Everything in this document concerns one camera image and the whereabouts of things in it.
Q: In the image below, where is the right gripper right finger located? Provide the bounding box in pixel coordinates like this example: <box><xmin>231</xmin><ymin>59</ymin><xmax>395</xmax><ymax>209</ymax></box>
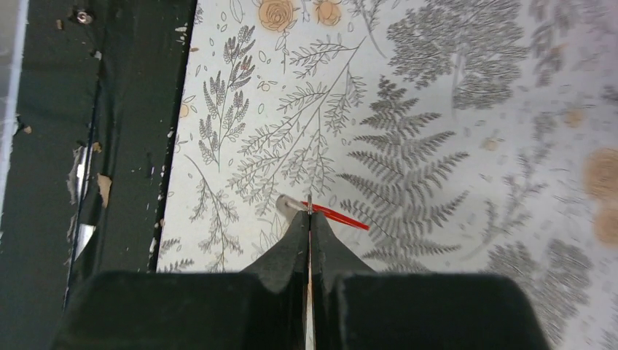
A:
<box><xmin>310</xmin><ymin>213</ymin><xmax>549</xmax><ymax>349</ymax></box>

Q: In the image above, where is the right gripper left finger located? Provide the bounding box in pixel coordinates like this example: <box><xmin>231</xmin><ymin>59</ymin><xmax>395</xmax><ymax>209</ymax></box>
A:
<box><xmin>51</xmin><ymin>211</ymin><xmax>310</xmax><ymax>349</ymax></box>

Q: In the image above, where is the red tag key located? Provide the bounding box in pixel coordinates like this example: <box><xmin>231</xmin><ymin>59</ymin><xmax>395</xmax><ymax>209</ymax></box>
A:
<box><xmin>275</xmin><ymin>194</ymin><xmax>369</xmax><ymax>230</ymax></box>

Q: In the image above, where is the floral table mat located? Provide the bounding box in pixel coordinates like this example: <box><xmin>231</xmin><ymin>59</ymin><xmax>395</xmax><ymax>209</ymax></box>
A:
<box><xmin>157</xmin><ymin>1</ymin><xmax>617</xmax><ymax>349</ymax></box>

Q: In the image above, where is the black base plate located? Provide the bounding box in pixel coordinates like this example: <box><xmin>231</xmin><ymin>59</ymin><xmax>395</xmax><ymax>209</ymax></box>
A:
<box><xmin>1</xmin><ymin>1</ymin><xmax>197</xmax><ymax>349</ymax></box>

